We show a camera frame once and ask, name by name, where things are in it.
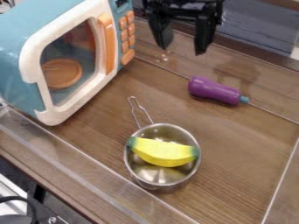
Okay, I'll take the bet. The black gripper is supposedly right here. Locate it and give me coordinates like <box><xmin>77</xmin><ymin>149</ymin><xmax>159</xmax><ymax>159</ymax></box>
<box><xmin>141</xmin><ymin>0</ymin><xmax>224</xmax><ymax>55</ymax></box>

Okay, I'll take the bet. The yellow toy banana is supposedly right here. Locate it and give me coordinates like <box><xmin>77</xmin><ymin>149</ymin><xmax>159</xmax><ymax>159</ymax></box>
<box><xmin>125</xmin><ymin>136</ymin><xmax>200</xmax><ymax>167</ymax></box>

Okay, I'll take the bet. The purple toy eggplant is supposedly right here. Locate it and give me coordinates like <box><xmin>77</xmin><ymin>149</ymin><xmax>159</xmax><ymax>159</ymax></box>
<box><xmin>188</xmin><ymin>75</ymin><xmax>249</xmax><ymax>105</ymax></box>

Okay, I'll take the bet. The blue toy microwave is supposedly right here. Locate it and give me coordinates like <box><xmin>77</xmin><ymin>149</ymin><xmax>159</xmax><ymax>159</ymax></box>
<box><xmin>0</xmin><ymin>0</ymin><xmax>136</xmax><ymax>126</ymax></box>

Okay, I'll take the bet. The clear acrylic barrier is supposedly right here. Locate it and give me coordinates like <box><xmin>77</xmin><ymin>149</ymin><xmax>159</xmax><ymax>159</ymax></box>
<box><xmin>0</xmin><ymin>99</ymin><xmax>199</xmax><ymax>224</ymax></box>

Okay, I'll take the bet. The silver pot with handle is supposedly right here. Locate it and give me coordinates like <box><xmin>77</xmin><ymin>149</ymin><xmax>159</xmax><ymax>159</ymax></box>
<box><xmin>124</xmin><ymin>96</ymin><xmax>201</xmax><ymax>193</ymax></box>

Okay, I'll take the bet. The black cable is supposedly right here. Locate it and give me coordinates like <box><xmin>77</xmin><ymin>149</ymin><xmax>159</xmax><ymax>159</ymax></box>
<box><xmin>0</xmin><ymin>195</ymin><xmax>38</xmax><ymax>224</ymax></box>

